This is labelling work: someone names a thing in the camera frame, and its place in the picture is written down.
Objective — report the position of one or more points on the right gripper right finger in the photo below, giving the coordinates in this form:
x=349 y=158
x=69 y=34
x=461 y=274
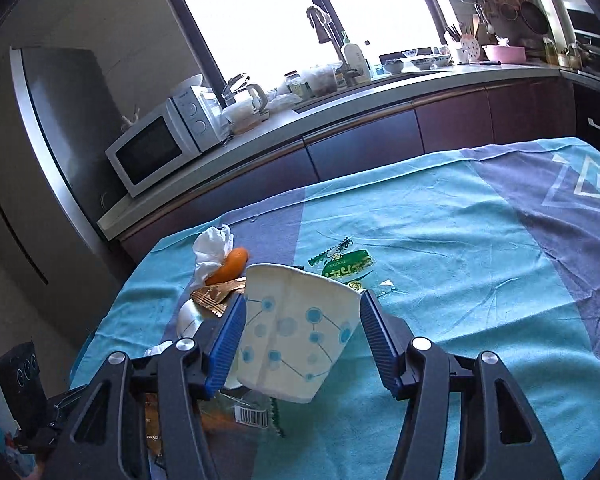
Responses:
x=500 y=435

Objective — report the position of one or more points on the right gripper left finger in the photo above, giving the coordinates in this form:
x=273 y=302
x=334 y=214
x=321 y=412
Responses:
x=105 y=435

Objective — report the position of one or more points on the brown gold snack wrapper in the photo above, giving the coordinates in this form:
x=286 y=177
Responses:
x=216 y=297

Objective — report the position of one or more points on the orange peel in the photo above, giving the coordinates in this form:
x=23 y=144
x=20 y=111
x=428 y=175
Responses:
x=232 y=267

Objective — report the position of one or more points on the white blue-dotted paper cup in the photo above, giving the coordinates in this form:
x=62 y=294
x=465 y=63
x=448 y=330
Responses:
x=297 y=325

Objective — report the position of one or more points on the green clear plastic wrapper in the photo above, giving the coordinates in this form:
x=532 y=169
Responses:
x=352 y=264

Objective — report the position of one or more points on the kitchen counter with cabinets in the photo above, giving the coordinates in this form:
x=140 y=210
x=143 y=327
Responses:
x=463 y=108

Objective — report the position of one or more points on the chrome kitchen faucet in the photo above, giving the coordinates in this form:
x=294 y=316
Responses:
x=321 y=22

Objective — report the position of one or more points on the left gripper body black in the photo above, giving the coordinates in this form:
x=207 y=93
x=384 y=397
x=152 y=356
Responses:
x=40 y=419

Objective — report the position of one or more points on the clear barcode plastic wrapper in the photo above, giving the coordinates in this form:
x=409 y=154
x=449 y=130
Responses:
x=242 y=409

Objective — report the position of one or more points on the stainless steel refrigerator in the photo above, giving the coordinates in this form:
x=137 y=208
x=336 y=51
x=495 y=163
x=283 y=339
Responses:
x=57 y=117

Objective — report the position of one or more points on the teal purple tablecloth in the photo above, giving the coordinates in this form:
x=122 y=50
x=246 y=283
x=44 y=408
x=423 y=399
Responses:
x=496 y=248

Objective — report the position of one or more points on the crumpled white tissue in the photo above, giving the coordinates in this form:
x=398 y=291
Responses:
x=210 y=249

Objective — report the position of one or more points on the white microwave oven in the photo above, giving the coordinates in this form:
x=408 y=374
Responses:
x=178 y=131

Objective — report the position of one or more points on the glass electric kettle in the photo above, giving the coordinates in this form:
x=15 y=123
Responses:
x=246 y=104

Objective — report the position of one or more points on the pink basin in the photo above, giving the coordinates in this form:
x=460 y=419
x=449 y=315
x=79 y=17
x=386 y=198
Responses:
x=505 y=54

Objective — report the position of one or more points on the white soap bottle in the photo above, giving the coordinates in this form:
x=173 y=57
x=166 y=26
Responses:
x=354 y=56

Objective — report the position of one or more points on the black frying pan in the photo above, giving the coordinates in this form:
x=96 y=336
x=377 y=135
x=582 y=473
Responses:
x=534 y=18

